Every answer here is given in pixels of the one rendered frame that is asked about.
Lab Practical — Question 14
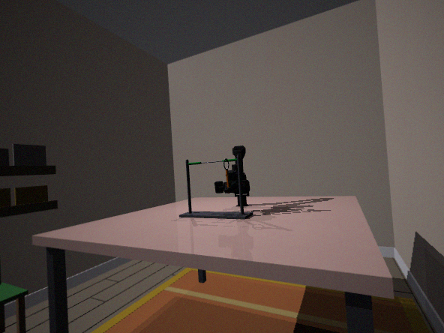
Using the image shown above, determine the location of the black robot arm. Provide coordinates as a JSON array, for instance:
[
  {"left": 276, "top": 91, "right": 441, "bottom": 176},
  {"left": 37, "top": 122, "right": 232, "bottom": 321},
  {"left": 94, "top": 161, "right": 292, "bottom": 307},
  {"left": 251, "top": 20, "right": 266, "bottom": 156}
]
[{"left": 228, "top": 145, "right": 249, "bottom": 206}]

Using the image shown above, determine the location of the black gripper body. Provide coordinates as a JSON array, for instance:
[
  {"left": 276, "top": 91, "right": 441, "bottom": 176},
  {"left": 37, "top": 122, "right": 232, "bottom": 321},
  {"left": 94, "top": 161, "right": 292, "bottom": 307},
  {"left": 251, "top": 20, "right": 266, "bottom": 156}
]
[{"left": 214, "top": 180, "right": 250, "bottom": 194}]

